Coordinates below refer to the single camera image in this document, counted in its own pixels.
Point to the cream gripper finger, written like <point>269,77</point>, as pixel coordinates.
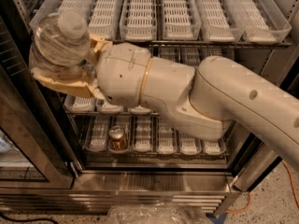
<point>97,46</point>
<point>84,86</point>

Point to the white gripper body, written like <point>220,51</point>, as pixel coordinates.
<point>122,75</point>

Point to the clear plastic water bottle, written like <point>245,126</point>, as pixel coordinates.
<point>61,43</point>

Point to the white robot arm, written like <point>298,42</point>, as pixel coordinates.
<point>201,101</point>

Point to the stainless steel fridge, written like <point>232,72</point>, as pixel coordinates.
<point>104,179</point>

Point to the glass fridge door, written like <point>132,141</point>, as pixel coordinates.
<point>26,120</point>

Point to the gold drink can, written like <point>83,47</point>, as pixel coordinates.
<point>118,139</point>

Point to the clear plastic bag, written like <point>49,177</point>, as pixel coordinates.
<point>156,214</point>

